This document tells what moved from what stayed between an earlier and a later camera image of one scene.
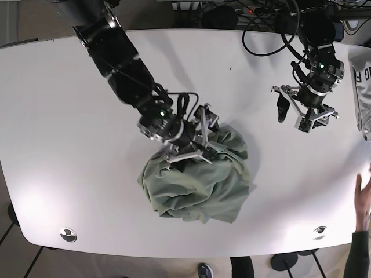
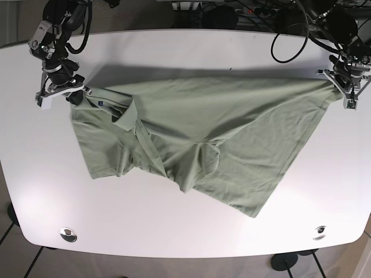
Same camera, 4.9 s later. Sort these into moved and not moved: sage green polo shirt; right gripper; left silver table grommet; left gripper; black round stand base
Moved: sage green polo shirt; right gripper; left gripper
Not moved: left silver table grommet; black round stand base
